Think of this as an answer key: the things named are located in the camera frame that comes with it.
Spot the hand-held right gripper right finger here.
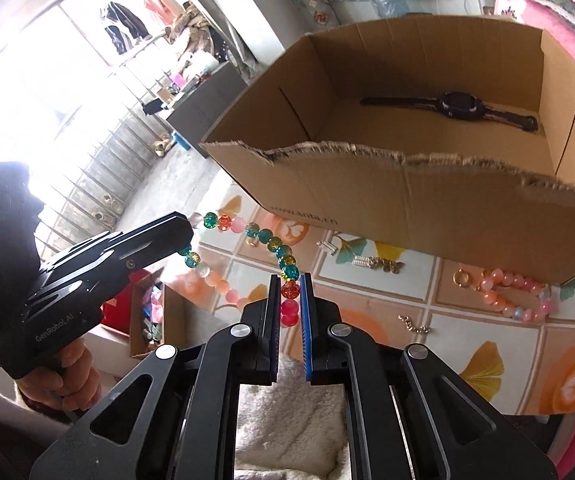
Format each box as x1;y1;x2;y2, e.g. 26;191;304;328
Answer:
301;272;559;480

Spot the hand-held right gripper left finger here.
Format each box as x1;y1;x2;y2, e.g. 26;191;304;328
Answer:
30;274;282;480

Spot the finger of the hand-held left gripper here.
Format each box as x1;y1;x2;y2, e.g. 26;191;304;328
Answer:
30;211;196;311

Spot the multicolour glass bead bracelet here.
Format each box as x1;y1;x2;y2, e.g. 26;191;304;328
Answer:
177;211;302;330

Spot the brown cardboard box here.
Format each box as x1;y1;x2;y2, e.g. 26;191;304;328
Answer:
198;14;575;286

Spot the pink bead bracelet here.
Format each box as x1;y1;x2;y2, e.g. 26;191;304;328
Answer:
475;268;561;321

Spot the person's left hand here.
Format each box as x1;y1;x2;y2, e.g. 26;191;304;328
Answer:
17;342;101;414

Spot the red bag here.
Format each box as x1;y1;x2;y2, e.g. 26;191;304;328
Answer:
101;269;151;334

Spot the small open cardboard box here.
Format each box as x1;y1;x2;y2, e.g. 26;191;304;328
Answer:
129;267;241;362

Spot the metal window railing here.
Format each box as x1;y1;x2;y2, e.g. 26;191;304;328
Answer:
31;35;209;257

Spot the grey cabinet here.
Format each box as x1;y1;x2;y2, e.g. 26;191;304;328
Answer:
166;60;249;134

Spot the patterned tablecloth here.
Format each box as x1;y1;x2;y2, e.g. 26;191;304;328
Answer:
167;180;575;417

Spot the black and white hanging garment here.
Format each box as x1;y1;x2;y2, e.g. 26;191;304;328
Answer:
99;2;151;54

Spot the brown patterned hanging garment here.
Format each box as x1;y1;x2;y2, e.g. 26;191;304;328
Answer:
164;2;214;62

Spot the black wrist watch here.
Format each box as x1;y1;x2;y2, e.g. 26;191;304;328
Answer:
360;91;539;132

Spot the pink fleece blanket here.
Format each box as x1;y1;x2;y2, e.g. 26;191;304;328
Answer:
492;0;575;97

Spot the silver chain earring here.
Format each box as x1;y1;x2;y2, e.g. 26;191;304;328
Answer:
398;314;433;334

